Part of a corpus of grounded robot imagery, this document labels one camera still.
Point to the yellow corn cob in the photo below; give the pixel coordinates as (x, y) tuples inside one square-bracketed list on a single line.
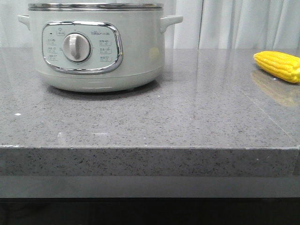
[(281, 65)]

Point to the glass pot lid steel rim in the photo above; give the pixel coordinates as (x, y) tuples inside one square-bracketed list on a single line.
[(95, 6)]

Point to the pale green electric pot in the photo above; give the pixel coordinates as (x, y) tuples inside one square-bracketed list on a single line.
[(98, 51)]

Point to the white curtain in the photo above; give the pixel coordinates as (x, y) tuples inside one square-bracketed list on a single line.
[(206, 24)]

